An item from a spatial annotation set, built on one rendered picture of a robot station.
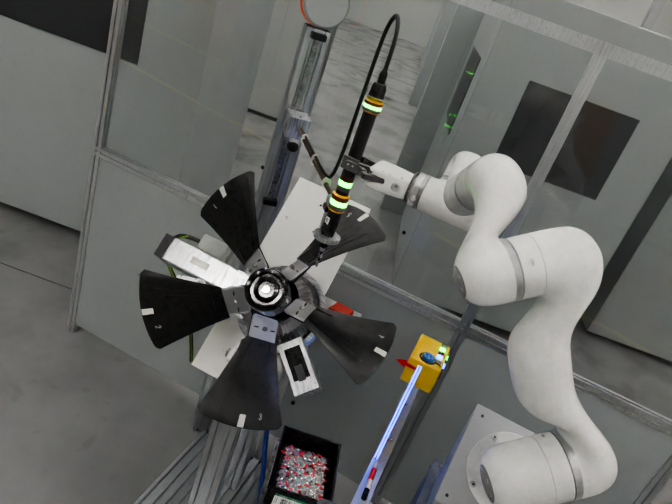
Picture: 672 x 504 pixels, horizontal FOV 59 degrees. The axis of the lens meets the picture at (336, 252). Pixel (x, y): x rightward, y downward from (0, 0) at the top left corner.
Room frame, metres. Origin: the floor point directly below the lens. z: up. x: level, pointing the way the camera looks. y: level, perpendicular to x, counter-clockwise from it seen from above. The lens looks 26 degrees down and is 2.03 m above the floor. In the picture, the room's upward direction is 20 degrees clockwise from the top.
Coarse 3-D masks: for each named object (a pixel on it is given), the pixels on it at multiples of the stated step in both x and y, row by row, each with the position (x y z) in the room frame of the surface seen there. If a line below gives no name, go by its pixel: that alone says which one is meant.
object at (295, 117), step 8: (288, 112) 1.95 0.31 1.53; (296, 112) 1.96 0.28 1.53; (288, 120) 1.92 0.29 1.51; (296, 120) 1.90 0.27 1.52; (304, 120) 1.91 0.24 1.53; (288, 128) 1.89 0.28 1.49; (296, 128) 1.90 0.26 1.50; (304, 128) 1.91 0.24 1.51; (288, 136) 1.89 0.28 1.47; (296, 136) 1.90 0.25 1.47
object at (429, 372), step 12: (420, 336) 1.65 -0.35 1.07; (420, 348) 1.57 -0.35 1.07; (432, 348) 1.60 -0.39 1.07; (408, 360) 1.51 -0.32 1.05; (420, 360) 1.51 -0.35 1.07; (444, 360) 1.56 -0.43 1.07; (408, 372) 1.51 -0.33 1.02; (420, 372) 1.50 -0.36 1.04; (432, 372) 1.49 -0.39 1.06; (420, 384) 1.50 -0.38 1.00; (432, 384) 1.49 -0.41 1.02
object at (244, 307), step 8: (232, 288) 1.36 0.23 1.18; (240, 288) 1.37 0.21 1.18; (224, 296) 1.36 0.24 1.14; (232, 296) 1.37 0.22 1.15; (240, 296) 1.37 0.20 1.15; (232, 304) 1.37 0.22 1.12; (240, 304) 1.38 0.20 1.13; (248, 304) 1.38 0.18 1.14; (232, 312) 1.37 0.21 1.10; (240, 312) 1.38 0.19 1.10
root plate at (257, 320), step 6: (252, 318) 1.31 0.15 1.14; (258, 318) 1.33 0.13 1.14; (264, 318) 1.34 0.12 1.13; (270, 318) 1.36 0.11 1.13; (252, 324) 1.30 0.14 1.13; (258, 324) 1.32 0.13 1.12; (264, 324) 1.33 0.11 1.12; (270, 324) 1.35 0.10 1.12; (276, 324) 1.36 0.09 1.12; (252, 330) 1.30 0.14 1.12; (258, 330) 1.31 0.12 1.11; (270, 330) 1.34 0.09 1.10; (276, 330) 1.35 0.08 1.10; (252, 336) 1.29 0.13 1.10; (258, 336) 1.30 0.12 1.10; (264, 336) 1.32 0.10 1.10; (270, 336) 1.33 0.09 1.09
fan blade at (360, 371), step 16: (304, 320) 1.32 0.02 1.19; (320, 320) 1.34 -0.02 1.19; (336, 320) 1.37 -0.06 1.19; (352, 320) 1.39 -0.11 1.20; (368, 320) 1.40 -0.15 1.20; (320, 336) 1.29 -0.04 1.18; (336, 336) 1.30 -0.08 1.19; (352, 336) 1.32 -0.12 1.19; (368, 336) 1.34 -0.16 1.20; (336, 352) 1.26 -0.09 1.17; (352, 352) 1.27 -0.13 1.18; (368, 352) 1.29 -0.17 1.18; (352, 368) 1.23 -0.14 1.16; (368, 368) 1.25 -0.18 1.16
